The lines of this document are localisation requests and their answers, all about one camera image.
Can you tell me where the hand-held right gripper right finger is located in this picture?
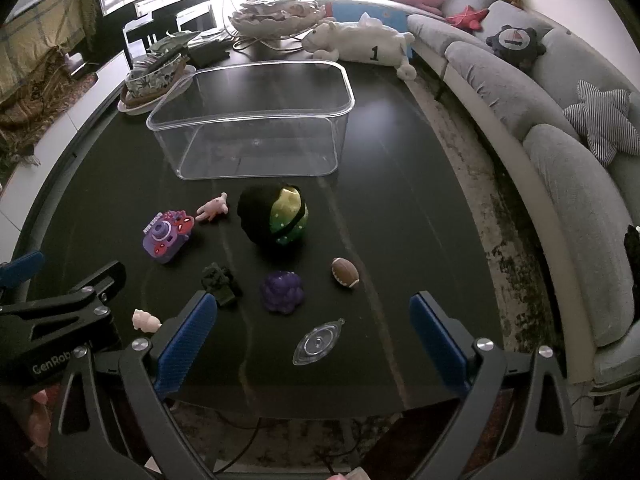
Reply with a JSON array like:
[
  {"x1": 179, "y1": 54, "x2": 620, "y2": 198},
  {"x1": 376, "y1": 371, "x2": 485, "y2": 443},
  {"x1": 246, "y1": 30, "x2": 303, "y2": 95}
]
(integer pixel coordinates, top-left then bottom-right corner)
[{"x1": 409, "y1": 290, "x2": 583, "y2": 480}]

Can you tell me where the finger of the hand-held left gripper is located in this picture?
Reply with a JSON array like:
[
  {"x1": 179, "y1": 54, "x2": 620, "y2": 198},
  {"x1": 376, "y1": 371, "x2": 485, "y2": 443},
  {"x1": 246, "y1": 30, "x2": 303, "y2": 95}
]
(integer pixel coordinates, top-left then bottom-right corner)
[
  {"x1": 0, "y1": 261, "x2": 127, "y2": 356},
  {"x1": 0, "y1": 251, "x2": 46, "y2": 290}
]

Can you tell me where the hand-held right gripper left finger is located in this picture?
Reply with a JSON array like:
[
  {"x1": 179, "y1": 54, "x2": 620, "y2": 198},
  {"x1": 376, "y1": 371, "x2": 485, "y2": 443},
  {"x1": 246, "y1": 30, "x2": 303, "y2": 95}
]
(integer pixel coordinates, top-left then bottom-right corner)
[{"x1": 47, "y1": 291, "x2": 219, "y2": 480}]

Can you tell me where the pale pink pig figure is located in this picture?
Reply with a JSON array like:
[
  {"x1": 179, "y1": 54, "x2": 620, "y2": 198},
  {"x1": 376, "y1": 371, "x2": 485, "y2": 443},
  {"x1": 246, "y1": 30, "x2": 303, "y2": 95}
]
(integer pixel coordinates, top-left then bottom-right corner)
[{"x1": 132, "y1": 309, "x2": 162, "y2": 333}]

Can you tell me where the purple toy camera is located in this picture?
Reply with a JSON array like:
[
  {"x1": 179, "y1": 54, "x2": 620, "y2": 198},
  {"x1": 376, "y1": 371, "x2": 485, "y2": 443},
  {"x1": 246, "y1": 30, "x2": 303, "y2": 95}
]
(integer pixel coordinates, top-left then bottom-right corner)
[{"x1": 142, "y1": 211, "x2": 195, "y2": 265}]

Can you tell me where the purple toy grape bunch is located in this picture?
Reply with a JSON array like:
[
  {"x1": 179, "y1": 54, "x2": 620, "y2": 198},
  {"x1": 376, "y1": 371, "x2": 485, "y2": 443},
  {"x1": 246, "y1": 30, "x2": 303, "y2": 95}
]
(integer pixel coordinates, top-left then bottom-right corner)
[{"x1": 260, "y1": 270, "x2": 305, "y2": 315}]

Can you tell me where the clear eye-shaped plastic shell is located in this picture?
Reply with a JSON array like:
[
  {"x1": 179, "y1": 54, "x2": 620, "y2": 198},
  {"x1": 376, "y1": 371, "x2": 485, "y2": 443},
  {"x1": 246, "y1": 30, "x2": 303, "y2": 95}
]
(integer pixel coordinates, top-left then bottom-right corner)
[{"x1": 292, "y1": 317, "x2": 346, "y2": 366}]

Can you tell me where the pink bunny figure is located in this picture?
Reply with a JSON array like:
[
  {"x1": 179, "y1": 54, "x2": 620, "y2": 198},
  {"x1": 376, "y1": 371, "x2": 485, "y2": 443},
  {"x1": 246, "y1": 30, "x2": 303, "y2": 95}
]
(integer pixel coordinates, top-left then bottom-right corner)
[{"x1": 194, "y1": 192, "x2": 230, "y2": 223}]

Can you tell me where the black and green toy ball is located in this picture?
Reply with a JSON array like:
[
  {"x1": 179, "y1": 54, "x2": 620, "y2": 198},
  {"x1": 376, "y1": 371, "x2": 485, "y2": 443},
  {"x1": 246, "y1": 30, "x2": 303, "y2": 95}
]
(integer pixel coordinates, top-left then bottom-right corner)
[{"x1": 237, "y1": 182, "x2": 311, "y2": 249}]

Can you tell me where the clear plastic container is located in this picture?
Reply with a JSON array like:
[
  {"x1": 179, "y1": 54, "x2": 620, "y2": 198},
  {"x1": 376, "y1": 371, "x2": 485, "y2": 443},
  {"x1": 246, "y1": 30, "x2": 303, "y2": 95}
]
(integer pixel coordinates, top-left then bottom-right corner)
[{"x1": 146, "y1": 59, "x2": 356, "y2": 181}]

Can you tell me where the black desktop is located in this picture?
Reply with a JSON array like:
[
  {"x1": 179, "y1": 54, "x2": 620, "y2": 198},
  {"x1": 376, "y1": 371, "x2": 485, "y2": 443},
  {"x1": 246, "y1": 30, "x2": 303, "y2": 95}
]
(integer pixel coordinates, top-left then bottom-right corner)
[{"x1": 10, "y1": 55, "x2": 506, "y2": 418}]

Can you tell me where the person's left hand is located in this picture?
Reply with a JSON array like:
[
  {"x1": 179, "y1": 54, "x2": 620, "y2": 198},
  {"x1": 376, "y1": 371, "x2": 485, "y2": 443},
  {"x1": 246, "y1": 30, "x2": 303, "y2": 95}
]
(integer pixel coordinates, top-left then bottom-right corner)
[{"x1": 27, "y1": 387, "x2": 54, "y2": 453}]

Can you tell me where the dark green toy figure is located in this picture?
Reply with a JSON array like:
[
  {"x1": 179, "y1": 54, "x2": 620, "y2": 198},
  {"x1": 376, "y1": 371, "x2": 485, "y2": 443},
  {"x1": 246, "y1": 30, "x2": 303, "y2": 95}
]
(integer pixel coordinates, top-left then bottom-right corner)
[{"x1": 201, "y1": 263, "x2": 243, "y2": 308}]

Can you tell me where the small brown toy football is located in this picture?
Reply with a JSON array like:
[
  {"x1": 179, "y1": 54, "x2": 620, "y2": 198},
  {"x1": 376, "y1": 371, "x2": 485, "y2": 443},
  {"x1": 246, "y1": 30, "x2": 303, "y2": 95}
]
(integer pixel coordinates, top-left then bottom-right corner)
[{"x1": 330, "y1": 257, "x2": 361, "y2": 289}]

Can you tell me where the patterned rug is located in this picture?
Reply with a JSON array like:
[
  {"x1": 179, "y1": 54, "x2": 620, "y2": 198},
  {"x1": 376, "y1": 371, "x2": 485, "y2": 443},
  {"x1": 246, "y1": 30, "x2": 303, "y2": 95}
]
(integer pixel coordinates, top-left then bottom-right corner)
[{"x1": 165, "y1": 77, "x2": 596, "y2": 480}]

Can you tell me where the white low cabinet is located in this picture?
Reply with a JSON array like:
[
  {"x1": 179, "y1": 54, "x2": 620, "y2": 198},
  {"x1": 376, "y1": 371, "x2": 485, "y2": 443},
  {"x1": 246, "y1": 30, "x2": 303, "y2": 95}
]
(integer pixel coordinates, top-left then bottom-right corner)
[{"x1": 0, "y1": 50, "x2": 132, "y2": 271}]

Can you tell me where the white plate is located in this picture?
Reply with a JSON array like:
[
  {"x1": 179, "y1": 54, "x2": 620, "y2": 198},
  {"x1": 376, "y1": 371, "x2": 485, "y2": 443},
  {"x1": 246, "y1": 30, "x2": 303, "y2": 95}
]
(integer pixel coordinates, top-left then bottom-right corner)
[{"x1": 118, "y1": 64, "x2": 197, "y2": 116}]

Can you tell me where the plaid yellow cloth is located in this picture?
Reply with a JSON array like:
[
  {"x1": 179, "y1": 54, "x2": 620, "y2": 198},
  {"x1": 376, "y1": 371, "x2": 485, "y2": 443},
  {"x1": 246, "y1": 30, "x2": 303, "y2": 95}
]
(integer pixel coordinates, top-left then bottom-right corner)
[{"x1": 0, "y1": 0, "x2": 101, "y2": 136}]

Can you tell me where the floral ceramic bowl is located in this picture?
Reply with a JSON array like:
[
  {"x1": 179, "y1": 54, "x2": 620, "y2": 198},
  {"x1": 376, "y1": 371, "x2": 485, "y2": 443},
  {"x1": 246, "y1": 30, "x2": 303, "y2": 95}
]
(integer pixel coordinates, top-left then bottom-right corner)
[{"x1": 125, "y1": 52, "x2": 187, "y2": 103}]

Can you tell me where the black remote control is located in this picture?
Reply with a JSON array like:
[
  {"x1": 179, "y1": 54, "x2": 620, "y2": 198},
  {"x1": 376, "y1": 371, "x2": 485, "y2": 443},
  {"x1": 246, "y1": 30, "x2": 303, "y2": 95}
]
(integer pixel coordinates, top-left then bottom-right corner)
[{"x1": 150, "y1": 47, "x2": 187, "y2": 66}]

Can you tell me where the black dining chair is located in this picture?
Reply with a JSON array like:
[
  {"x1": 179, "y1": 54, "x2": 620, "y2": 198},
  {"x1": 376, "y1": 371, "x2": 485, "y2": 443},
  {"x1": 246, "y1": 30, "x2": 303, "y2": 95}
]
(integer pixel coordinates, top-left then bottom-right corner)
[
  {"x1": 122, "y1": 19, "x2": 166, "y2": 68},
  {"x1": 172, "y1": 5, "x2": 217, "y2": 36}
]

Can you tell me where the grey curved sofa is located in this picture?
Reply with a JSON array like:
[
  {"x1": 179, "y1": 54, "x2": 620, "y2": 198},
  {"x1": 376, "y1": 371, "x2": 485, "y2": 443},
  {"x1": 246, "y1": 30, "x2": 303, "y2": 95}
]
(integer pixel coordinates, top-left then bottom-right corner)
[{"x1": 407, "y1": 0, "x2": 640, "y2": 396}]

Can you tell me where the green foil packet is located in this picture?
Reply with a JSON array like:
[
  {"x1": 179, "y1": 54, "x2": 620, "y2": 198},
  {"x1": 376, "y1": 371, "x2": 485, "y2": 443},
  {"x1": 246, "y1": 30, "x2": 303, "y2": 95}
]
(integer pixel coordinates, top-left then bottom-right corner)
[{"x1": 147, "y1": 30, "x2": 201, "y2": 52}]

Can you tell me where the black box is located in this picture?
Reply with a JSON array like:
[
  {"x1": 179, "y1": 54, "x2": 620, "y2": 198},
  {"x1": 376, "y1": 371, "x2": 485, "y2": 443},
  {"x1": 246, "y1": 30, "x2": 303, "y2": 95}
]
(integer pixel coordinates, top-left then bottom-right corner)
[{"x1": 187, "y1": 40, "x2": 231, "y2": 66}]

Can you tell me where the striped star cushion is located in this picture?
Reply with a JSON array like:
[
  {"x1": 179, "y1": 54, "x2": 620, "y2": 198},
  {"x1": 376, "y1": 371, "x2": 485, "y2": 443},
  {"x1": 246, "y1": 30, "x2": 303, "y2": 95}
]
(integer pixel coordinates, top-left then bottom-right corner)
[{"x1": 562, "y1": 80, "x2": 640, "y2": 168}]

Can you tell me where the navy round sailboat cushion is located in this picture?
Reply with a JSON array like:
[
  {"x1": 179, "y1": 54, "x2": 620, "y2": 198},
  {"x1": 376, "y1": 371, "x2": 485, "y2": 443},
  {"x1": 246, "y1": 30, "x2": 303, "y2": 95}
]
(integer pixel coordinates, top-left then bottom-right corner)
[{"x1": 485, "y1": 24, "x2": 547, "y2": 72}]

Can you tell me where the white plush sheep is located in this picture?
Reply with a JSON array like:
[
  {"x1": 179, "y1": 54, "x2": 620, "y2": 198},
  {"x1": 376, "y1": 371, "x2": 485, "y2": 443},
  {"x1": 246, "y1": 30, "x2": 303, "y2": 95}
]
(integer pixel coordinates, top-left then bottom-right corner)
[{"x1": 301, "y1": 12, "x2": 417, "y2": 80}]

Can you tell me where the white tiered fruit stand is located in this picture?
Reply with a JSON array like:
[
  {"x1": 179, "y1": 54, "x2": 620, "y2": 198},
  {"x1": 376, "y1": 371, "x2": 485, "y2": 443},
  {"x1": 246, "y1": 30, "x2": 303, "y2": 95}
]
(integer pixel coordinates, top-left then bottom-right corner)
[{"x1": 205, "y1": 0, "x2": 333, "y2": 53}]

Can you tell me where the red starfish plush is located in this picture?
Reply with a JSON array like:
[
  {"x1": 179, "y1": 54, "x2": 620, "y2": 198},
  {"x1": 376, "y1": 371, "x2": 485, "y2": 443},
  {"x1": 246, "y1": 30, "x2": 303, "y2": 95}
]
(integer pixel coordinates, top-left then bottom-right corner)
[{"x1": 445, "y1": 5, "x2": 490, "y2": 35}]

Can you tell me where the pile of snack packets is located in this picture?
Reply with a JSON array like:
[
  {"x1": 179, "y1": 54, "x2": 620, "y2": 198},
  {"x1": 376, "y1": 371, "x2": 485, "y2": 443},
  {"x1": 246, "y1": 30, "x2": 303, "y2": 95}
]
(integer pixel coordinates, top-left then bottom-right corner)
[{"x1": 240, "y1": 0, "x2": 321, "y2": 23}]

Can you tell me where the blue board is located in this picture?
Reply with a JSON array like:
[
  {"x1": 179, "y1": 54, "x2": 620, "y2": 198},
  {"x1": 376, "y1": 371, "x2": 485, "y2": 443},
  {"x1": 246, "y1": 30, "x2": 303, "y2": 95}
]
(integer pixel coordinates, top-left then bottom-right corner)
[{"x1": 325, "y1": 0, "x2": 413, "y2": 61}]

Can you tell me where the black cable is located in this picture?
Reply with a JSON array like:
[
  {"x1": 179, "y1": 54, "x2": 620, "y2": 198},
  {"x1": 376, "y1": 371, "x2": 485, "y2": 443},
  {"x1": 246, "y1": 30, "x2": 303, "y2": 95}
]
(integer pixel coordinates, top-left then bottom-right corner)
[{"x1": 220, "y1": 407, "x2": 351, "y2": 476}]

